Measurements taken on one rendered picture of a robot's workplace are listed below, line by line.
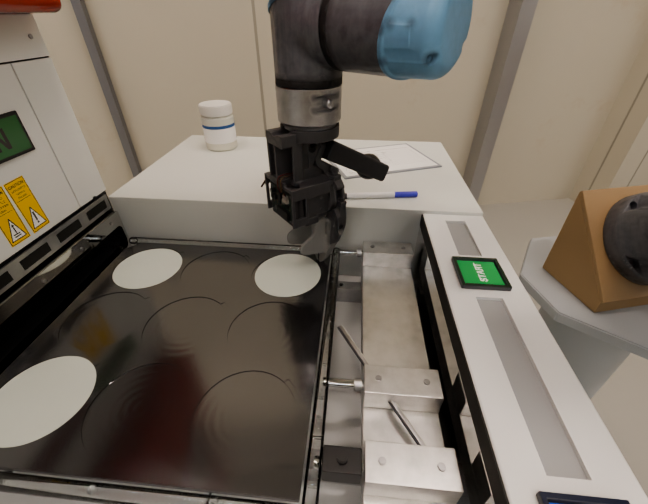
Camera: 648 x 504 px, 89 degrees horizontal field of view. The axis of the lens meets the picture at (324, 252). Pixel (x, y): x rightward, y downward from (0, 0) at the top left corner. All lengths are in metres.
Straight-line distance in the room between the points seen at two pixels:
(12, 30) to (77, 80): 1.72
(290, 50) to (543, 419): 0.40
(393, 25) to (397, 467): 0.36
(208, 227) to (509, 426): 0.51
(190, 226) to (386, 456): 0.47
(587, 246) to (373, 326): 0.39
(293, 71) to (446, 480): 0.40
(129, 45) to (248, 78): 0.59
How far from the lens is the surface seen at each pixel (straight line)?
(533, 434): 0.34
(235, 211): 0.59
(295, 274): 0.50
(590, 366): 0.83
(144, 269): 0.58
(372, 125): 2.26
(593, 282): 0.70
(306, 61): 0.38
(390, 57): 0.32
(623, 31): 2.99
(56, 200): 0.61
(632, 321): 0.73
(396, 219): 0.56
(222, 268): 0.54
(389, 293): 0.51
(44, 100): 0.61
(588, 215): 0.69
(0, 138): 0.56
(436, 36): 0.31
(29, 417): 0.46
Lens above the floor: 1.22
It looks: 36 degrees down
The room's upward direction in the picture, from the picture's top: straight up
